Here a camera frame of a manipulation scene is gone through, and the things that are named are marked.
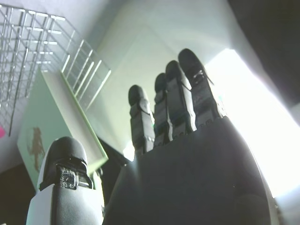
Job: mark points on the light green paperback book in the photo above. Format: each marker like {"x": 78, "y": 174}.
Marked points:
{"x": 47, "y": 112}

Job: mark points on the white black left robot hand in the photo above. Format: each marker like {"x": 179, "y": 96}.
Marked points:
{"x": 187, "y": 175}

